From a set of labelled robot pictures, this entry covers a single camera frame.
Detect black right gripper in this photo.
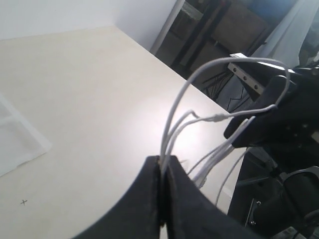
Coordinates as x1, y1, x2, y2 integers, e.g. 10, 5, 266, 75
223, 66, 319, 149

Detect white wired earphones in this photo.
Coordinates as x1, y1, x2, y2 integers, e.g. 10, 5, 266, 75
159, 56, 292, 207

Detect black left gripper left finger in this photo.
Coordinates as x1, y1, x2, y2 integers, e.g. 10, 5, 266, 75
77, 156, 160, 239

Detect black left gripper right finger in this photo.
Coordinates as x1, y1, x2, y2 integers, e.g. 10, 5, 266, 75
163, 154, 250, 239

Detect white hanging cloth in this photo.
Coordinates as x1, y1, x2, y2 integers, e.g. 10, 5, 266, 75
252, 0, 319, 67

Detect aluminium wall edge post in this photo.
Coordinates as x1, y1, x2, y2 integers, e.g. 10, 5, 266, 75
150, 0, 185, 55

